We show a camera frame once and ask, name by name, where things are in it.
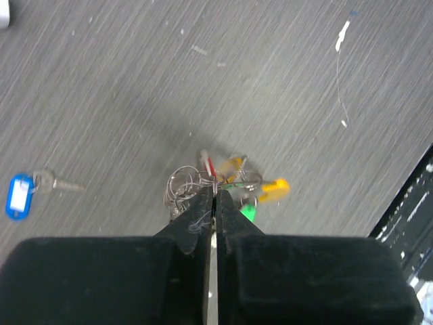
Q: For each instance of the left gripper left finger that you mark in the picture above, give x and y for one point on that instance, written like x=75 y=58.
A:
x=159 y=279

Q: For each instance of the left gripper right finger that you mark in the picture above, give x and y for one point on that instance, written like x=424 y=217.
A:
x=280 y=279

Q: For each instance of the large keyring with yellow handle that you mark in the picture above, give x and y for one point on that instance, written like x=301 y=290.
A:
x=247 y=185

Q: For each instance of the red key tag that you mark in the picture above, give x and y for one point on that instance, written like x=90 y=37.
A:
x=207 y=163

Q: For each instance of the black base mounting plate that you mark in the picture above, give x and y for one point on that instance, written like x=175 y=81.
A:
x=406 y=229

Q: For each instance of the blue tag key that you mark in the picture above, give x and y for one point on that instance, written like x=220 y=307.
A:
x=23 y=186

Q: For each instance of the metal clothes rack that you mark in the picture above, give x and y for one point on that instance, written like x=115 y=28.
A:
x=5 y=14

